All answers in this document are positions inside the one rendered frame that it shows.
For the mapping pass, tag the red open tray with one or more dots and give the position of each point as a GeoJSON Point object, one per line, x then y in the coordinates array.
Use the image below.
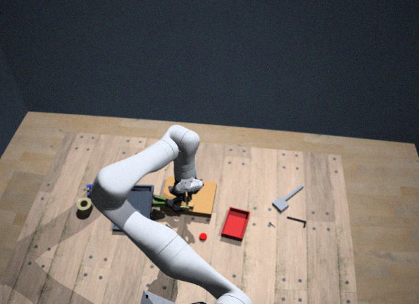
{"type": "Point", "coordinates": [235, 224]}

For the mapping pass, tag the small wooden block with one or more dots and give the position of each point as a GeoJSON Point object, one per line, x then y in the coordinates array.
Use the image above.
{"type": "Point", "coordinates": [191, 205]}

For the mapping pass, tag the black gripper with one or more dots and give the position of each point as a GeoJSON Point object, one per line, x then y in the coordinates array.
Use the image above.
{"type": "Point", "coordinates": [183, 195]}

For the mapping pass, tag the light wooden bench board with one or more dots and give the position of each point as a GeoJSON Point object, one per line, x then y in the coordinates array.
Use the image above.
{"type": "Point", "coordinates": [203, 200]}

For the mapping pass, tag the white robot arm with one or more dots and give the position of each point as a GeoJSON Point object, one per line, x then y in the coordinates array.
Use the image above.
{"type": "Point", "coordinates": [168, 251]}

